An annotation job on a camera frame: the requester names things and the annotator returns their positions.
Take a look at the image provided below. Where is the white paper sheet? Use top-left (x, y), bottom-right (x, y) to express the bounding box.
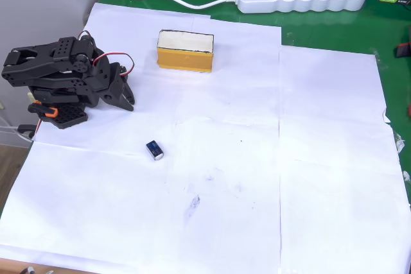
top-left (277, 44), bottom-right (411, 274)
top-left (33, 2), bottom-right (283, 156)
top-left (0, 116), bottom-right (283, 274)

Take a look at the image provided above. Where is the small white object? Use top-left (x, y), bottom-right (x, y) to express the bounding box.
top-left (145, 139), bottom-right (165, 162)

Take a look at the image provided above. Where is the yellow rectangular box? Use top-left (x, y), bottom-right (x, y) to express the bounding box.
top-left (156, 29), bottom-right (215, 74)

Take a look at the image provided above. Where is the green desk mat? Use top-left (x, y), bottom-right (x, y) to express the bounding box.
top-left (97, 0), bottom-right (411, 191)

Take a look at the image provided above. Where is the crumpled clear tape piece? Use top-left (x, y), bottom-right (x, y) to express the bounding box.
top-left (394, 134), bottom-right (406, 153)

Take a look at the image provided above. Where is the orange black table clamp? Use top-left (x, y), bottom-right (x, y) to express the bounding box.
top-left (27, 100), bottom-right (59, 118)

